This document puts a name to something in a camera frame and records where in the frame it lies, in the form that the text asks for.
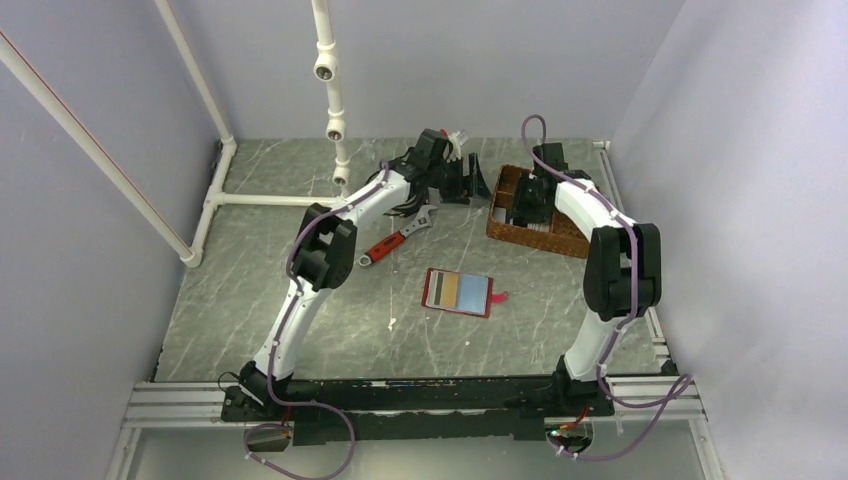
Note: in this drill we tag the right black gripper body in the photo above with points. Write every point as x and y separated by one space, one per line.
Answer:
527 205

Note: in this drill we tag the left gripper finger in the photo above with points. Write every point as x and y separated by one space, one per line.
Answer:
473 195
476 180

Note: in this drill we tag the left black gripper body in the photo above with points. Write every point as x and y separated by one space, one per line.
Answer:
451 180

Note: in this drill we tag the brown woven basket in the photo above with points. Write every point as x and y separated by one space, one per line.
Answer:
559 234

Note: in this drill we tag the red leather card holder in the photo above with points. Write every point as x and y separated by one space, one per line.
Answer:
460 293

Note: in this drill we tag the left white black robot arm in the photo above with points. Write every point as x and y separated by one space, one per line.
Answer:
323 253

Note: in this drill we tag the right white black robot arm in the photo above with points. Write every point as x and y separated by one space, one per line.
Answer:
622 276

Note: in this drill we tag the cards in basket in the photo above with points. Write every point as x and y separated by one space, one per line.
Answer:
504 216

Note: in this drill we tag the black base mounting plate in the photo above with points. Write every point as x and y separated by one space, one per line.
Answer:
519 407

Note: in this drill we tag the red handled adjustable wrench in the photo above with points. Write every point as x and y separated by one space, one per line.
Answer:
382 248

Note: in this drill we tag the white pvc pipe frame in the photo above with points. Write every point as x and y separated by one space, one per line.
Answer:
326 70

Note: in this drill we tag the aluminium extrusion rail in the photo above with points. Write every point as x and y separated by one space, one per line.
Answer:
189 405

